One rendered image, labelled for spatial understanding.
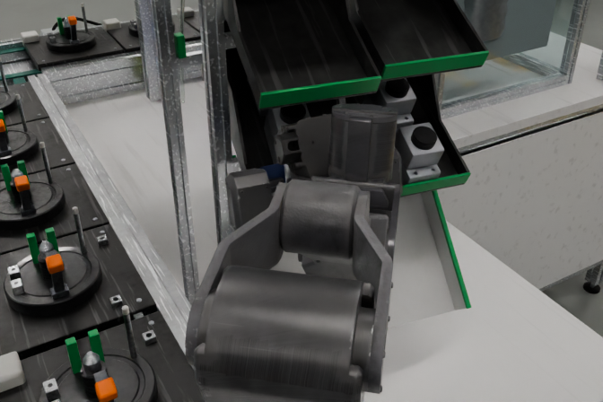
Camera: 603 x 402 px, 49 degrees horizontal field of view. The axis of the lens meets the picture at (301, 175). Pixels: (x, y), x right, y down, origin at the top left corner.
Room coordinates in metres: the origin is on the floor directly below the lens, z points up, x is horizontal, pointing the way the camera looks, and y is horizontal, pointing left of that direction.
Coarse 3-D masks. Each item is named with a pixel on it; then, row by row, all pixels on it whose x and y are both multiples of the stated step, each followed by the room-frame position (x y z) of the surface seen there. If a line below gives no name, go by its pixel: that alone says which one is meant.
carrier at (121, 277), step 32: (0, 256) 0.86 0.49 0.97; (32, 256) 0.81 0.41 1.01; (64, 256) 0.83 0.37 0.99; (96, 256) 0.86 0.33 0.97; (128, 256) 0.86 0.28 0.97; (0, 288) 0.78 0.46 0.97; (32, 288) 0.75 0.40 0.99; (96, 288) 0.77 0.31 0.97; (128, 288) 0.78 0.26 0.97; (0, 320) 0.71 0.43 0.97; (32, 320) 0.71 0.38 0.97; (64, 320) 0.71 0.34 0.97; (96, 320) 0.71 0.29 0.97; (0, 352) 0.65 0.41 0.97; (32, 352) 0.65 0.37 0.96
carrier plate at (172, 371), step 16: (144, 320) 0.71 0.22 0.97; (160, 320) 0.71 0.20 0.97; (112, 336) 0.67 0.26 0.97; (160, 336) 0.67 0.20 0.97; (48, 352) 0.65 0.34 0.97; (64, 352) 0.65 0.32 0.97; (80, 352) 0.65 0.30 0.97; (144, 352) 0.65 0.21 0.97; (160, 352) 0.65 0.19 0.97; (176, 352) 0.65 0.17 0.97; (32, 368) 0.62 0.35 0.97; (48, 368) 0.62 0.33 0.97; (160, 368) 0.62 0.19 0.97; (176, 368) 0.62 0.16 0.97; (192, 368) 0.62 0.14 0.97; (32, 384) 0.59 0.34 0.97; (160, 384) 0.59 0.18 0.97; (176, 384) 0.59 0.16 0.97; (192, 384) 0.59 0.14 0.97; (0, 400) 0.56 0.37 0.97; (16, 400) 0.56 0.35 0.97; (32, 400) 0.56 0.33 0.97; (160, 400) 0.56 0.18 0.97; (176, 400) 0.56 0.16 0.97; (192, 400) 0.56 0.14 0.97
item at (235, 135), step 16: (240, 64) 0.85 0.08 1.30; (240, 80) 0.82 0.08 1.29; (240, 96) 0.80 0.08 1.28; (240, 112) 0.77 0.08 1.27; (256, 112) 0.77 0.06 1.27; (320, 112) 0.79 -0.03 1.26; (240, 128) 0.70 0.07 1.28; (256, 128) 0.75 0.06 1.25; (240, 144) 0.69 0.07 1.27; (256, 144) 0.73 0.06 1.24; (240, 160) 0.69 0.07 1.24; (256, 160) 0.70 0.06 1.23; (272, 160) 0.71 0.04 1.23
